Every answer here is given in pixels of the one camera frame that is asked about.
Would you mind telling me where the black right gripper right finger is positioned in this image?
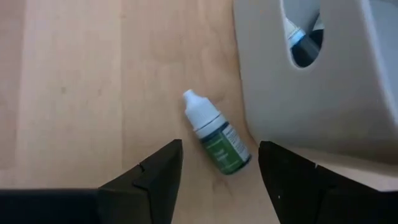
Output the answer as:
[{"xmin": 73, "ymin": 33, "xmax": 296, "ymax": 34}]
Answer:
[{"xmin": 257, "ymin": 141, "xmax": 343, "ymax": 224}]

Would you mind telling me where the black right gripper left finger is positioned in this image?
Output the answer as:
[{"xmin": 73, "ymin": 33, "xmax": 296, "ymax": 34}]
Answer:
[{"xmin": 98, "ymin": 139, "xmax": 183, "ymax": 224}]

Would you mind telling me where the small white green marker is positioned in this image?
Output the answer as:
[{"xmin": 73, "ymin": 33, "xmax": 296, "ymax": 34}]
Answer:
[{"xmin": 182, "ymin": 89, "xmax": 252, "ymax": 175}]

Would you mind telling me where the grey plastic bin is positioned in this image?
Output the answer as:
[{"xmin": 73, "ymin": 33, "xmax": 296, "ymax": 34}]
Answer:
[{"xmin": 233, "ymin": 0, "xmax": 398, "ymax": 167}]

